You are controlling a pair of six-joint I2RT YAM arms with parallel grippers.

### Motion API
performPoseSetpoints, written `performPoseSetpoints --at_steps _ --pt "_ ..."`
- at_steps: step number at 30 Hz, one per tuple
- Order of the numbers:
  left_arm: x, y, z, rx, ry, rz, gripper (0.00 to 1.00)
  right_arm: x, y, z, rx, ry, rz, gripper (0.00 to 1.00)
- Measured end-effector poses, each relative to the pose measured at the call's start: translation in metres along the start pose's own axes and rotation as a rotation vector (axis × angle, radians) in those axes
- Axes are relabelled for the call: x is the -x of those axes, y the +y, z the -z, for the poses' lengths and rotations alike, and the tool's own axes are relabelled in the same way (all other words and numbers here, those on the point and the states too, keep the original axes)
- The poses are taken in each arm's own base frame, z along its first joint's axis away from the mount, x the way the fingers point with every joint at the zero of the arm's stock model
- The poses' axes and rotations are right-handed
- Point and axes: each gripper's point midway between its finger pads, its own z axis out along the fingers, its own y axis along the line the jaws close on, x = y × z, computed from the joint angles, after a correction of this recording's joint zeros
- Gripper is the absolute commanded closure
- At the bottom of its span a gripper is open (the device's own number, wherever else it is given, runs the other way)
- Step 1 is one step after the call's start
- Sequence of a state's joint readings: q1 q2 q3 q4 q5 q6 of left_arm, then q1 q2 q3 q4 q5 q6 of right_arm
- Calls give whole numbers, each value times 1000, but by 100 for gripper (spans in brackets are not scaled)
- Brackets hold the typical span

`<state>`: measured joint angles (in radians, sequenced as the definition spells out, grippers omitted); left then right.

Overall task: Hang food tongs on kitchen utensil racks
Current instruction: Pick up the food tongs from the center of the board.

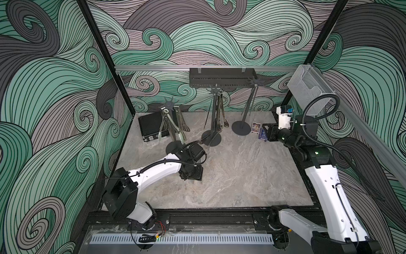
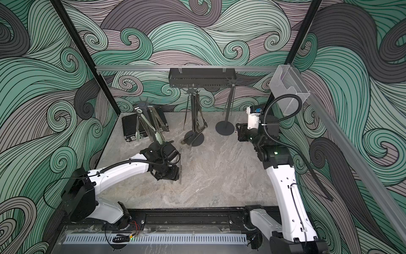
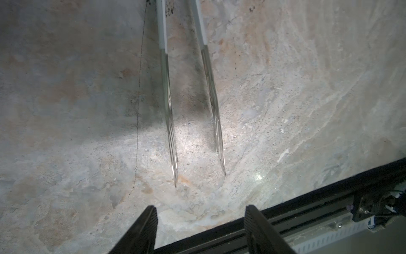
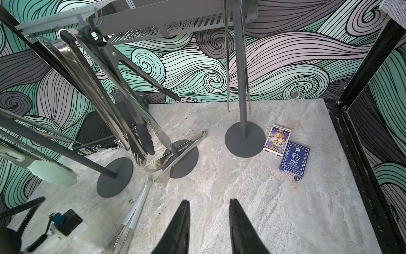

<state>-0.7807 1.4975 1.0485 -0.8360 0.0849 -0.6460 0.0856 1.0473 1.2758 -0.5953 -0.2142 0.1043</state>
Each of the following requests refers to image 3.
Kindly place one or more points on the white slotted cable duct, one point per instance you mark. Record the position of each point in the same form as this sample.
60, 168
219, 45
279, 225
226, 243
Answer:
326, 232

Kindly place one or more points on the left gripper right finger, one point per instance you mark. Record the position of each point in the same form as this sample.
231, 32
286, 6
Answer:
261, 236

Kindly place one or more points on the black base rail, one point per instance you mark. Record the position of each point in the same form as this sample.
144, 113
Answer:
356, 195

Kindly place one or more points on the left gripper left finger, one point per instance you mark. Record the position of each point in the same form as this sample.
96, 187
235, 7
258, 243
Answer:
140, 237

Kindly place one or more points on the slim silver tweezer tongs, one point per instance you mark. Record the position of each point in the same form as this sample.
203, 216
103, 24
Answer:
196, 8

